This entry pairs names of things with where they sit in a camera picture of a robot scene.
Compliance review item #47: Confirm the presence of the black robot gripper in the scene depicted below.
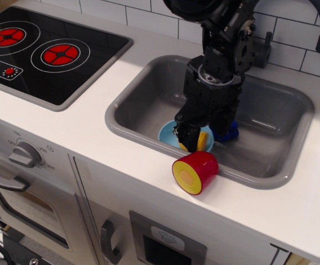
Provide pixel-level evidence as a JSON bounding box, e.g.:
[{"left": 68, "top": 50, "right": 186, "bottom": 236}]
[{"left": 175, "top": 56, "right": 245, "bottom": 152}]

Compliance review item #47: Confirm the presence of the yellow toy corn piece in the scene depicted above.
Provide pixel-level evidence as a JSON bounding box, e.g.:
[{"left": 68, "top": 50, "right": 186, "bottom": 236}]
[{"left": 178, "top": 131, "right": 209, "bottom": 152}]

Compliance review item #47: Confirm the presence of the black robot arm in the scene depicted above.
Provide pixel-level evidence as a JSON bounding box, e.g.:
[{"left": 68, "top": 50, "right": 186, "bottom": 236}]
[{"left": 165, "top": 1, "right": 256, "bottom": 152}]

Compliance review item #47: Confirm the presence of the light blue plastic bowl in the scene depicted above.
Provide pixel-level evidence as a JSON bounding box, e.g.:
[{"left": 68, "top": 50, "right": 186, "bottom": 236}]
[{"left": 158, "top": 120, "right": 214, "bottom": 152}]

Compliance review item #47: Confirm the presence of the grey plastic sink basin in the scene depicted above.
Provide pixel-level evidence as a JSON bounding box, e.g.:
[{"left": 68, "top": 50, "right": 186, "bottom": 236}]
[{"left": 105, "top": 55, "right": 314, "bottom": 189}]

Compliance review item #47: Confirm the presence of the blue toy grape bunch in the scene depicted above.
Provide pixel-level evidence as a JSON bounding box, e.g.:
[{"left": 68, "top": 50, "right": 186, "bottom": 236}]
[{"left": 212, "top": 120, "right": 239, "bottom": 142}]

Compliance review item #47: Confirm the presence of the red and yellow toy fruit half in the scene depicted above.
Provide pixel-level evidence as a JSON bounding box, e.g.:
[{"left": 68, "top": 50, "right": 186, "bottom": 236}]
[{"left": 172, "top": 151, "right": 219, "bottom": 195}]

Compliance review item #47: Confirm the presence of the grey dishwasher control panel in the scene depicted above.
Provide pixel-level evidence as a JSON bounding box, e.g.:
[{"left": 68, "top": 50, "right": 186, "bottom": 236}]
[{"left": 129, "top": 211, "right": 207, "bottom": 264}]

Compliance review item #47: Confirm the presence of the black toy stovetop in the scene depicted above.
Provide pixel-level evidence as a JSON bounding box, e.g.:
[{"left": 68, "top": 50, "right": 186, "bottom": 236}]
[{"left": 0, "top": 7, "right": 133, "bottom": 112}]

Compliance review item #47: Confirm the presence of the grey oven temperature knob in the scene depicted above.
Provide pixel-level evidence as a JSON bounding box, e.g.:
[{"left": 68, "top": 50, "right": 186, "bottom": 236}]
[{"left": 8, "top": 142, "right": 42, "bottom": 168}]

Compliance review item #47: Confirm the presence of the grey cabinet door handle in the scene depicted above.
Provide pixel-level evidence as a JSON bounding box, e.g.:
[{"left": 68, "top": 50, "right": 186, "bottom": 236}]
[{"left": 100, "top": 220, "right": 122, "bottom": 264}]

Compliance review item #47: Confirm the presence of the grey oven door handle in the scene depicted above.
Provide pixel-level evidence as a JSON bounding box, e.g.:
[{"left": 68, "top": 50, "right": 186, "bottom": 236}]
[{"left": 0, "top": 174, "right": 30, "bottom": 192}]

